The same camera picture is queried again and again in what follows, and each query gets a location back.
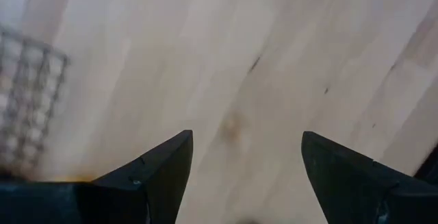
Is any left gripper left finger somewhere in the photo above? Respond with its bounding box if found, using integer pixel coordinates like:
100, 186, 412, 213
77, 130, 194, 224

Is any wire mesh basket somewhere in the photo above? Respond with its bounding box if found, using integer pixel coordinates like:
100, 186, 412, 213
0, 23, 71, 180

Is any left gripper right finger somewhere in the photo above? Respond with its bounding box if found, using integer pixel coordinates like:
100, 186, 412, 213
300, 131, 438, 224

